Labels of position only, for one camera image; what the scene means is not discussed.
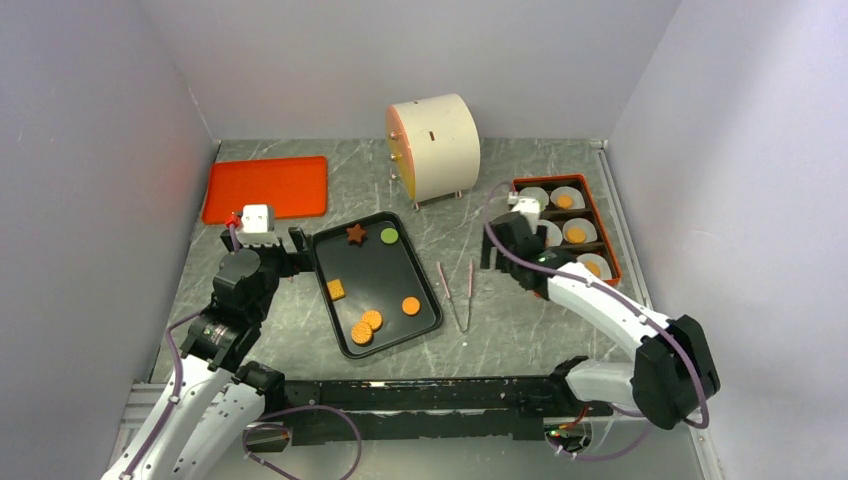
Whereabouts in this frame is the white paper cup back right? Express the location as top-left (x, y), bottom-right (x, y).
top-left (550, 186), bottom-right (586, 210)

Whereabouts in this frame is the white paper cup back left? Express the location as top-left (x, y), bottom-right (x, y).
top-left (518, 186), bottom-right (550, 211)

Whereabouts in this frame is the white paper cup front right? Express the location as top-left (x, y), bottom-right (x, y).
top-left (577, 253), bottom-right (613, 281)

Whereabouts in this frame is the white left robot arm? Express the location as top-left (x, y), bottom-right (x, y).
top-left (103, 227), bottom-right (314, 479)

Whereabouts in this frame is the plain green round cookie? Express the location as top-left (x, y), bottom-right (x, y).
top-left (380, 227), bottom-right (399, 245)

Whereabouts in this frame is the orange tray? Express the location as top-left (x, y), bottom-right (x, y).
top-left (201, 156), bottom-right (328, 225)

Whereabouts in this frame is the white paper cup middle right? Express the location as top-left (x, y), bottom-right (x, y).
top-left (562, 218), bottom-right (599, 244)

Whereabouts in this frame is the white paper cup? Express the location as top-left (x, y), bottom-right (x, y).
top-left (550, 186), bottom-right (586, 210)
top-left (562, 218), bottom-right (599, 244)
top-left (539, 220), bottom-right (563, 247)
top-left (518, 186), bottom-right (550, 211)
top-left (577, 253), bottom-right (613, 281)

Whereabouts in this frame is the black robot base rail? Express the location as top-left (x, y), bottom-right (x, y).
top-left (263, 376), bottom-right (612, 446)

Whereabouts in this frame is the round cream toy oven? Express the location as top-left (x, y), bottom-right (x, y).
top-left (385, 93), bottom-right (481, 209)

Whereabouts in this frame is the square waffle cookie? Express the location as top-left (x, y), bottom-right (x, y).
top-left (326, 279), bottom-right (346, 302)

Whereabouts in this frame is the plain orange round cookie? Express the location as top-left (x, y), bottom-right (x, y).
top-left (401, 296), bottom-right (422, 316)

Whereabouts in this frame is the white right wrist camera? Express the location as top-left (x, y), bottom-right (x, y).
top-left (507, 192), bottom-right (542, 217)

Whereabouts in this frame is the white paper cup middle left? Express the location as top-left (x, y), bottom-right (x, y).
top-left (539, 220), bottom-right (563, 247)

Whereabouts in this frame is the orange shell cookie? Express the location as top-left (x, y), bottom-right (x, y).
top-left (556, 195), bottom-right (574, 210)

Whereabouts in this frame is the round orange cookie front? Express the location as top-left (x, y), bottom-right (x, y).
top-left (351, 322), bottom-right (374, 346)

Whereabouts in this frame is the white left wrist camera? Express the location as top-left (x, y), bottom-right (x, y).
top-left (224, 204), bottom-right (279, 252)

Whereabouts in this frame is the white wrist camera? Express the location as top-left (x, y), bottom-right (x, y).
top-left (507, 192), bottom-right (542, 217)
top-left (224, 204), bottom-right (279, 252)

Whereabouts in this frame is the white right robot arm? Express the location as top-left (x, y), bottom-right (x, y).
top-left (481, 212), bottom-right (721, 430)

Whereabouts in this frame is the black baking tray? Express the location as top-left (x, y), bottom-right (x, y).
top-left (311, 211), bottom-right (443, 359)

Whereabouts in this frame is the orange cookie box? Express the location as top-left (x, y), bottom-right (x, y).
top-left (512, 174), bottom-right (621, 287)

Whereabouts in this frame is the brown star cookie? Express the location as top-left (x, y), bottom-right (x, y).
top-left (346, 223), bottom-right (367, 245)

